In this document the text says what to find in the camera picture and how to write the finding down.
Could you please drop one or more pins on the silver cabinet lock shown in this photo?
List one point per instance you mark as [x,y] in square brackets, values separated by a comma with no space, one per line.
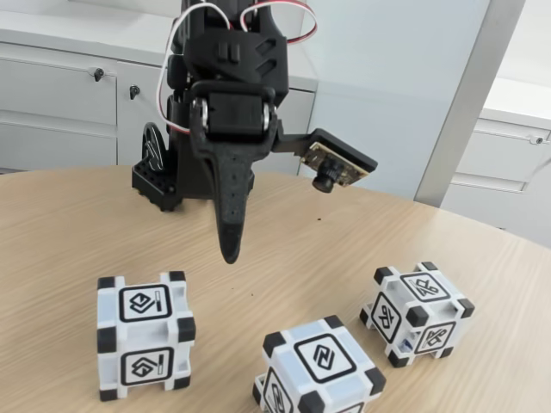
[537,139]

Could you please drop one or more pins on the camera board on black mount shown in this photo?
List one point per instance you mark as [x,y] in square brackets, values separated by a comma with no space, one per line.
[344,155]

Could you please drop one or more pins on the white cube lightning symbol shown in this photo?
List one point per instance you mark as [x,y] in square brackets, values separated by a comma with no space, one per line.
[323,357]

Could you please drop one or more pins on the white cube stacked-squares symbol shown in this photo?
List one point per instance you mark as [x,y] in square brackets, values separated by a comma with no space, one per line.
[144,303]

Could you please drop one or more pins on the long white cabinet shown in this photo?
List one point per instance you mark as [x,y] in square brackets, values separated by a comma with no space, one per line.
[56,107]

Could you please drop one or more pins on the white drawer cabinet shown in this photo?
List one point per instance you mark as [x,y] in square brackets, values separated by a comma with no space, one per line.
[495,159]

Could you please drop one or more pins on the black round clamp knob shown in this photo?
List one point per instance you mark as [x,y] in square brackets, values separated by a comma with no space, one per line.
[150,146]

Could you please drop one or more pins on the white cube crossed-loops symbol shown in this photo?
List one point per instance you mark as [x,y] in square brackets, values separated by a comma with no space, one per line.
[387,318]

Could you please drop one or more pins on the grey metal partition post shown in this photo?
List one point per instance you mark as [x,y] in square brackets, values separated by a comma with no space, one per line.
[469,99]

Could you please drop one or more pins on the black cabinet lock key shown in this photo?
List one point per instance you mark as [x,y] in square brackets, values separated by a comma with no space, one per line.
[134,91]
[98,75]

